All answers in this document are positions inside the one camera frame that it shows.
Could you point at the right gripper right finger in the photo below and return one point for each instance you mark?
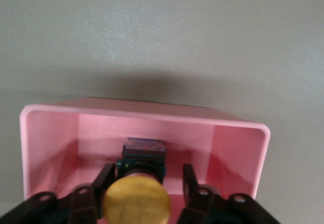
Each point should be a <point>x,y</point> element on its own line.
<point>202,206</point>

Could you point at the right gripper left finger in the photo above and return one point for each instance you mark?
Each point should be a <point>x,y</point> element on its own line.
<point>83,203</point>

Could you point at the yellow push button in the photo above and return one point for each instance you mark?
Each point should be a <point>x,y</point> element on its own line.
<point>136,201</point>

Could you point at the pink plastic bin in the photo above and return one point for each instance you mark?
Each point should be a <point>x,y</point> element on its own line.
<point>101,133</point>

